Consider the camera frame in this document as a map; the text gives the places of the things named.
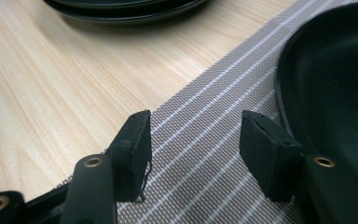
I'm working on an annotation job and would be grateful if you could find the black frying pan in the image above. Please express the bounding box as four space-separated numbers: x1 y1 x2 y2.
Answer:
274 1 358 198

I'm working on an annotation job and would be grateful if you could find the black plate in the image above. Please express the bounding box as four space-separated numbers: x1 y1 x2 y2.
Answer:
50 0 201 9
42 0 211 26

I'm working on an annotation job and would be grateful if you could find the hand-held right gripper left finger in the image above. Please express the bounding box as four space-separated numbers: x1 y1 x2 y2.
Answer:
104 109 153 203

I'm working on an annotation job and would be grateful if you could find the grey white striped placemat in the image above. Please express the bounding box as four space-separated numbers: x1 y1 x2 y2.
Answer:
53 0 358 224

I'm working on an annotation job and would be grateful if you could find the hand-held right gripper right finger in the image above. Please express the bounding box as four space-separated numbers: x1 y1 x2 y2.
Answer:
239 109 305 203

